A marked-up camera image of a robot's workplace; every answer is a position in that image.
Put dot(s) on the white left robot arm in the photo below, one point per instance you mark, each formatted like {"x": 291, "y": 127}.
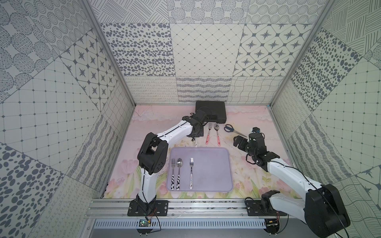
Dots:
{"x": 153, "y": 152}

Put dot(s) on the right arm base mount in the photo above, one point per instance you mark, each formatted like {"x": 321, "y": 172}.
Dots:
{"x": 262, "y": 207}

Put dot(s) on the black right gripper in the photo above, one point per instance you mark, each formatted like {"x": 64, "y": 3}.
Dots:
{"x": 243, "y": 141}

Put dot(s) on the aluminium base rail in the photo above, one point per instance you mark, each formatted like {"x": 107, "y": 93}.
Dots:
{"x": 176, "y": 208}

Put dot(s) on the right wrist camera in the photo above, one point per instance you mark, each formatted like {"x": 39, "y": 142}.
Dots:
{"x": 256, "y": 130}

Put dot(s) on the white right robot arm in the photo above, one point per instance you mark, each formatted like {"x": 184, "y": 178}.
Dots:
{"x": 320, "y": 206}

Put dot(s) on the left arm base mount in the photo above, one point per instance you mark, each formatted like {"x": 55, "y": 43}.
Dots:
{"x": 138, "y": 207}

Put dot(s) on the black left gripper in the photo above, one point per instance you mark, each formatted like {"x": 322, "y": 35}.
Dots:
{"x": 198, "y": 128}

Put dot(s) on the black plastic tool case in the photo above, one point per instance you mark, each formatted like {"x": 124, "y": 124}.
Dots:
{"x": 214, "y": 111}

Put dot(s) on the pink strawberry handle fork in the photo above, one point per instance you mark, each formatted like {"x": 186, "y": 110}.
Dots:
{"x": 210, "y": 125}

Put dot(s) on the blue handled scissors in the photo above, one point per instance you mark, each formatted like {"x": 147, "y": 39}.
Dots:
{"x": 229, "y": 128}

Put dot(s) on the pink strawberry handle spoon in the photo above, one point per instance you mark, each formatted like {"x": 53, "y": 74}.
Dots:
{"x": 216, "y": 127}

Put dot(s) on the lilac plastic tray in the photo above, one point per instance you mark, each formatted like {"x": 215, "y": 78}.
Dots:
{"x": 211, "y": 170}

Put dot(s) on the cow pattern handle spoon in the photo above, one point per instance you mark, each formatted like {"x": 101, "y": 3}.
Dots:
{"x": 179, "y": 165}

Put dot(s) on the cow pattern handle fork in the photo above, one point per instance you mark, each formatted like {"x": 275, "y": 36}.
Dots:
{"x": 173, "y": 165}

